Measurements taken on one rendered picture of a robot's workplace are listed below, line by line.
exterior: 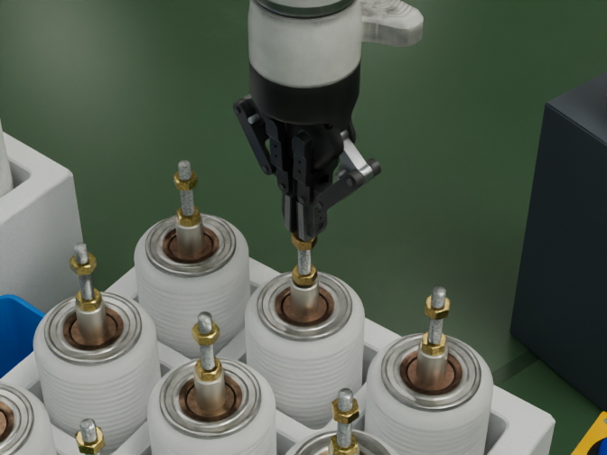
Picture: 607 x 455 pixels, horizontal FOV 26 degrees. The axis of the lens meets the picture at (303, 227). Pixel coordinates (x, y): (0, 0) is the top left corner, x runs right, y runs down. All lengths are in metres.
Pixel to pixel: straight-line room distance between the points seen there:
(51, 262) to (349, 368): 0.40
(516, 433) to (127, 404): 0.31
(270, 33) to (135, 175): 0.74
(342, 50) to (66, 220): 0.54
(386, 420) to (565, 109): 0.35
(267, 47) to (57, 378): 0.33
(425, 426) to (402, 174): 0.62
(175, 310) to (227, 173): 0.49
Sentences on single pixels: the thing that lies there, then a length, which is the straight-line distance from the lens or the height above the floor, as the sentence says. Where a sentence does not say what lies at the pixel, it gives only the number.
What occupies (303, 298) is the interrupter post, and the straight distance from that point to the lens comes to 1.02.
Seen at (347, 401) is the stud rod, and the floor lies 0.34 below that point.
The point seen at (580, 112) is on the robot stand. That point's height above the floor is 0.30.
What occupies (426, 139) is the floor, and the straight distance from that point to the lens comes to 1.61.
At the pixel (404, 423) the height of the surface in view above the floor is 0.24.
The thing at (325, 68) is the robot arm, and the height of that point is 0.51.
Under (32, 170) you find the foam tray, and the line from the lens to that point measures 1.31.
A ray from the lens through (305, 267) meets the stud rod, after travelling 1.01.
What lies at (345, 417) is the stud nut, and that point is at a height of 0.33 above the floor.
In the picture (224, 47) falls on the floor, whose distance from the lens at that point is 1.76.
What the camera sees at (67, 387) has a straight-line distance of 1.03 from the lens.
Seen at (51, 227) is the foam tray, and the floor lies 0.13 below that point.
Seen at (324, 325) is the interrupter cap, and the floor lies 0.25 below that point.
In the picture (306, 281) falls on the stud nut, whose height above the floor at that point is 0.29.
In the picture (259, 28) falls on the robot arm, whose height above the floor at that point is 0.53.
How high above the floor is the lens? 1.00
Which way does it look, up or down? 43 degrees down
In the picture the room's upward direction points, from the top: straight up
